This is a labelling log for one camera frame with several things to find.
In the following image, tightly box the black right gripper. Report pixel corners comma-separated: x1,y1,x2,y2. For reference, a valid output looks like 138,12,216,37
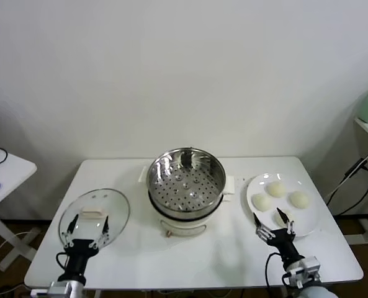
252,208,305,266

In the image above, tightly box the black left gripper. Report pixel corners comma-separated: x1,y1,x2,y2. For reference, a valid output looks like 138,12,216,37
61,213,110,284

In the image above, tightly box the white steamed baozi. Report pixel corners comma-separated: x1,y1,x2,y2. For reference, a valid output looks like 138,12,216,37
287,190,310,208
251,193,273,213
273,209,296,227
266,181,287,198

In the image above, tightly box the steel steamer pot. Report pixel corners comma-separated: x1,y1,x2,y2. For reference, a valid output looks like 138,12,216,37
138,165,236,238

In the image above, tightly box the steel steamer basket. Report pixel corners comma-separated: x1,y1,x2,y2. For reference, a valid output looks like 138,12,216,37
146,148,227,219

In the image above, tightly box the white plate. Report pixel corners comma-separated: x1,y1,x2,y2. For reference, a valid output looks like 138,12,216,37
241,173,321,238

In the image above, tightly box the glass pot lid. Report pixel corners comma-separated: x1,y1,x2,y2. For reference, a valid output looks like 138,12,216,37
58,187,131,249

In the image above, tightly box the white side table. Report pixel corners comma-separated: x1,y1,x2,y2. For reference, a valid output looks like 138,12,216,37
0,151,38,271

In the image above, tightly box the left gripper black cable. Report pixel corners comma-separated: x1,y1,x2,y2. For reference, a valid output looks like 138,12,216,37
56,251,71,271

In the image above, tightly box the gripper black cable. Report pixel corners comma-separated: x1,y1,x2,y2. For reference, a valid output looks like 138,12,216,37
265,253,289,288
56,251,71,271

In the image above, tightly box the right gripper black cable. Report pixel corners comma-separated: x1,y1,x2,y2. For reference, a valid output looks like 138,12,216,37
265,253,289,288

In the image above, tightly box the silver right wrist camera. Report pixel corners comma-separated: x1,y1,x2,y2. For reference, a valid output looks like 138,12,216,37
300,256,323,280

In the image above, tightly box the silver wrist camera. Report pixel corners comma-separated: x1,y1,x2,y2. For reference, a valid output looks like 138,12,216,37
300,256,323,280
30,281,75,298

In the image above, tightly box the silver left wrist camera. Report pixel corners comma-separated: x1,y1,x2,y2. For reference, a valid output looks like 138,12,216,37
30,281,75,298

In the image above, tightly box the white floor cable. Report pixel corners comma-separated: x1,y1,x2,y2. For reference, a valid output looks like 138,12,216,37
0,228,41,250

